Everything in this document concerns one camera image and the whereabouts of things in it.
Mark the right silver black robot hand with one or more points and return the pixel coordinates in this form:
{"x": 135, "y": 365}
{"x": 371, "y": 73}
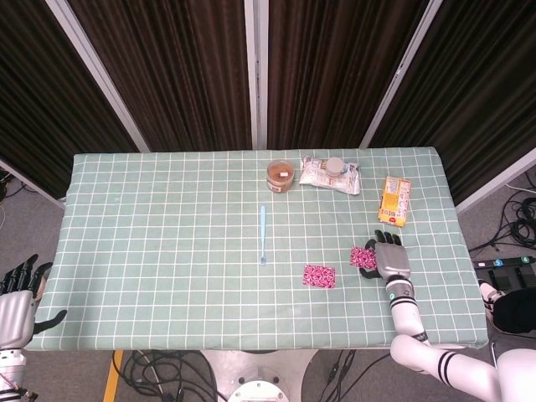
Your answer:
{"x": 393, "y": 259}

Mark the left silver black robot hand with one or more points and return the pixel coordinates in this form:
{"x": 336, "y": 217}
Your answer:
{"x": 14, "y": 318}

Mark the pink patterned packet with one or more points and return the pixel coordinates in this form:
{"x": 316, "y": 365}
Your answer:
{"x": 361, "y": 256}
{"x": 319, "y": 276}

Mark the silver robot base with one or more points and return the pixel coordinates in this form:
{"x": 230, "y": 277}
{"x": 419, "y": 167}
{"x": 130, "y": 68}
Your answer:
{"x": 259, "y": 368}

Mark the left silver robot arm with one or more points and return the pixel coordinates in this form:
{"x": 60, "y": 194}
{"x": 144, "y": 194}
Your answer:
{"x": 10, "y": 370}

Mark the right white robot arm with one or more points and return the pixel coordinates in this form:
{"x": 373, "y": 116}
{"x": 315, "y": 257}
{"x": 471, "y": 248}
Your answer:
{"x": 406, "y": 314}

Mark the beige shoe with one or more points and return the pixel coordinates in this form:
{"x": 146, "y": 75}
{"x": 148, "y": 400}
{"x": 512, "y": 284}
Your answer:
{"x": 41, "y": 290}

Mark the yellow snack box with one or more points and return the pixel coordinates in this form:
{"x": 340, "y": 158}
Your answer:
{"x": 394, "y": 201}

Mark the white black sneaker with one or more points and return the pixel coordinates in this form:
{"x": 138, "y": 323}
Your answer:
{"x": 488, "y": 293}

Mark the silver printed snack bag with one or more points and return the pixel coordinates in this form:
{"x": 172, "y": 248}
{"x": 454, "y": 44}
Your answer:
{"x": 318, "y": 180}

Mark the small grey round lid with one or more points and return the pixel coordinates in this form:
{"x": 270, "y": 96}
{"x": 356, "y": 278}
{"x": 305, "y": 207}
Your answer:
{"x": 335, "y": 166}

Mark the black foot pedal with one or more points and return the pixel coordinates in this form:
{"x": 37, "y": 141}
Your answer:
{"x": 502, "y": 276}

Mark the yellow floor tape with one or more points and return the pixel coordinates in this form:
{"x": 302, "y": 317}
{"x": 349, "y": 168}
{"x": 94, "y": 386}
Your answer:
{"x": 113, "y": 377}

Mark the black trouser leg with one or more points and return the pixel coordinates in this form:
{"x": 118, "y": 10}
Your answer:
{"x": 517, "y": 310}

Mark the light blue spoon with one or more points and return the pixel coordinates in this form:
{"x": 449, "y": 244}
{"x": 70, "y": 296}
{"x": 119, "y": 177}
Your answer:
{"x": 263, "y": 226}

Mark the clear jar brown contents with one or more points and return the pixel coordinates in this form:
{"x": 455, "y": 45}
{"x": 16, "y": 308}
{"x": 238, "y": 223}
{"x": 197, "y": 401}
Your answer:
{"x": 279, "y": 178}

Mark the green checked tablecloth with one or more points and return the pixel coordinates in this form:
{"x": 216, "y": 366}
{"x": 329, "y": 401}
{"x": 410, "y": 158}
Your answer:
{"x": 167, "y": 251}

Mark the dark curtain partition panel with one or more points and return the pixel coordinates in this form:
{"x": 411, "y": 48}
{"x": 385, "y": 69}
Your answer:
{"x": 42, "y": 104}
{"x": 326, "y": 75}
{"x": 176, "y": 75}
{"x": 473, "y": 104}

